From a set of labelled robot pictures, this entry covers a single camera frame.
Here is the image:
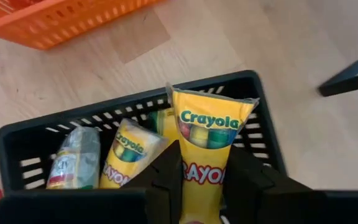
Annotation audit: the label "yellow Crayola crayon pack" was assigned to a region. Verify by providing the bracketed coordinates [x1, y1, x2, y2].
[45, 126, 101, 190]
[165, 82, 260, 224]
[99, 118, 169, 190]
[149, 107, 180, 147]

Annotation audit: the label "wooden shelf riser black legs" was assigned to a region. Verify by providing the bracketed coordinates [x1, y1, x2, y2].
[317, 45, 358, 98]

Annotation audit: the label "orange plastic mesh basket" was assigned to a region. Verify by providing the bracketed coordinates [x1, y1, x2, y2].
[0, 0, 165, 51]

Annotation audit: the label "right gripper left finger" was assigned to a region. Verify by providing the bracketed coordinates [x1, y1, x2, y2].
[121, 139, 183, 224]

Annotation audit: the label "black plastic mesh basket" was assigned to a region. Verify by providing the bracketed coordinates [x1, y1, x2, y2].
[0, 70, 288, 224]

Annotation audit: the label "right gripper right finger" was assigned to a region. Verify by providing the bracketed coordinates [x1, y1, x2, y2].
[222, 146, 326, 224]

